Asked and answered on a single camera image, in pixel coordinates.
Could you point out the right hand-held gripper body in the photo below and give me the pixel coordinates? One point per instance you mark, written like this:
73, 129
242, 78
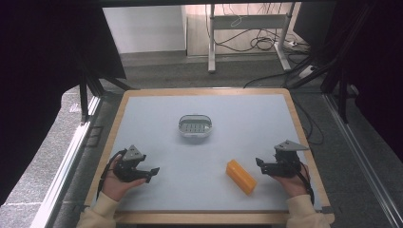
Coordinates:
286, 161

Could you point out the white metal desk frame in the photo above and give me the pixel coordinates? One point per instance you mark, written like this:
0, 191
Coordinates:
247, 22

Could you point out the person's right hand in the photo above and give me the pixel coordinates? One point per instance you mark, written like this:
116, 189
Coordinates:
293, 185

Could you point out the dark curtain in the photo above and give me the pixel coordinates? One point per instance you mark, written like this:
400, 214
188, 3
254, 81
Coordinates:
377, 63
38, 79

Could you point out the white power strip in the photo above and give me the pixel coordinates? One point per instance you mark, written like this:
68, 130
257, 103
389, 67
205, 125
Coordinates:
305, 71

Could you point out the aluminium rail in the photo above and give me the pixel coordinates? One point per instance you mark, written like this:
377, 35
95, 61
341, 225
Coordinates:
68, 158
361, 152

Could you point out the black metal stand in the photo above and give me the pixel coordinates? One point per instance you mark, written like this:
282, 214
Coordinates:
84, 98
342, 79

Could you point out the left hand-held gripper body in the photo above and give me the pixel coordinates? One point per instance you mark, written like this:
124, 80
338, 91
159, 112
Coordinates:
126, 167

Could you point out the white cabinet panel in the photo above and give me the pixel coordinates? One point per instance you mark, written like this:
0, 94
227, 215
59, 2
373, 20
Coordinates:
144, 28

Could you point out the person's left hand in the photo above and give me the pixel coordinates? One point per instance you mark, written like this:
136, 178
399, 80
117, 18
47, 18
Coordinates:
115, 186

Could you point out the orange soap bar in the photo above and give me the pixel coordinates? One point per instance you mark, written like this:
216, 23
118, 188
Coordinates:
240, 176

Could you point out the grey soap dish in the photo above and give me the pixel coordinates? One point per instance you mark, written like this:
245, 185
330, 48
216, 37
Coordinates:
195, 126

